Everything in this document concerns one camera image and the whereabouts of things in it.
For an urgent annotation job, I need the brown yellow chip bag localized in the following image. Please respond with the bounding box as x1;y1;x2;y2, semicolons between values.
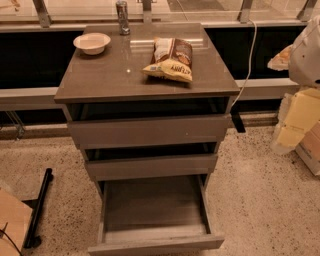
142;37;193;83

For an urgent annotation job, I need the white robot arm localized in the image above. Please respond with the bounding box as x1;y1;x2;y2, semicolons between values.
267;15;320;155

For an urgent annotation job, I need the grey drawer cabinet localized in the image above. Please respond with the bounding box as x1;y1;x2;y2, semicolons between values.
54;22;241;256

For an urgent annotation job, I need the middle drawer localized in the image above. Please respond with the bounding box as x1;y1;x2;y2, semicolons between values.
85;142;217;181

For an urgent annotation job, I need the top drawer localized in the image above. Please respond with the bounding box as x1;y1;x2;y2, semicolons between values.
67;114;230;149

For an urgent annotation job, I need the open bottom drawer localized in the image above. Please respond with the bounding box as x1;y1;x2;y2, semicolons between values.
88;175;224;256

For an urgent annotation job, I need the white bowl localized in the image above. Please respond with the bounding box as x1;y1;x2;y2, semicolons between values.
73;33;111;55

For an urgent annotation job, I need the silver can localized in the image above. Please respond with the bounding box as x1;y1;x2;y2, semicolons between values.
116;0;130;35

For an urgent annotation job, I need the cardboard box right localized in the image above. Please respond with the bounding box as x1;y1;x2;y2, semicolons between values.
296;122;320;176

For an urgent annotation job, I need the black floor stand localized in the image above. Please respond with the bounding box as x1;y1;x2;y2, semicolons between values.
23;168;53;249

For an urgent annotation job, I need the metal railing post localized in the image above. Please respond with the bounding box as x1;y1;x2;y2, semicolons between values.
142;0;152;23
297;0;318;22
237;0;253;23
32;0;52;28

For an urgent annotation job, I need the black cable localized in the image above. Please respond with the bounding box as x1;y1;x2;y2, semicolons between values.
0;222;24;256

